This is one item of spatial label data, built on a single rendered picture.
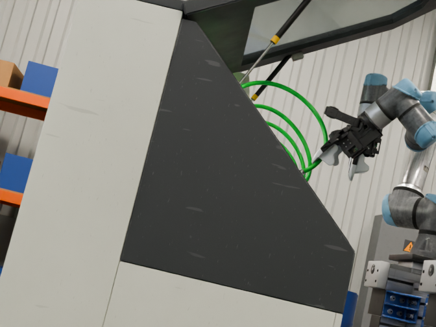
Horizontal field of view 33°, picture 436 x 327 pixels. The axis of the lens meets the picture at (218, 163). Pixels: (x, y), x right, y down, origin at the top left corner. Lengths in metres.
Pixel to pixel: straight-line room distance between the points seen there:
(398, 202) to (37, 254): 1.35
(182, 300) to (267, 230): 0.28
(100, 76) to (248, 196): 0.50
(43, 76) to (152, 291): 6.03
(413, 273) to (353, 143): 0.63
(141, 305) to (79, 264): 0.19
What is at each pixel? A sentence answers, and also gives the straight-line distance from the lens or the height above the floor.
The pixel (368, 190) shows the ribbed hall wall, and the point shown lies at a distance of 9.18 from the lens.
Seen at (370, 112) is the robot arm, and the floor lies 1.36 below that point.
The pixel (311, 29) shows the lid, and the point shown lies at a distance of 2.53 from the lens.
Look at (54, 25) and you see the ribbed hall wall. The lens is 9.17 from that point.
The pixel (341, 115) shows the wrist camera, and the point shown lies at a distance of 2.16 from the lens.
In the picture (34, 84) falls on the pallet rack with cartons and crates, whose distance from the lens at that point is 7.76.
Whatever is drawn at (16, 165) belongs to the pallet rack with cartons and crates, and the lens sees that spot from 7.70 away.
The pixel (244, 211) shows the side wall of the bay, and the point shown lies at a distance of 1.88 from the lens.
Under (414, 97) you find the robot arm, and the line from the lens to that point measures 2.11.
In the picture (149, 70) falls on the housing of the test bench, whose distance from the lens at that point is 1.95.
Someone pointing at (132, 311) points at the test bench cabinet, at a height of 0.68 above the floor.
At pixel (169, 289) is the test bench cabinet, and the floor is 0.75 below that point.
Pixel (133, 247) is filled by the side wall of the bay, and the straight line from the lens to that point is 1.87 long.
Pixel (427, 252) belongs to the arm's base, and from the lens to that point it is 2.60.
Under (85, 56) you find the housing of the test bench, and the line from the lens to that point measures 1.97.
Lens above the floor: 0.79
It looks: 9 degrees up
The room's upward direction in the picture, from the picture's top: 13 degrees clockwise
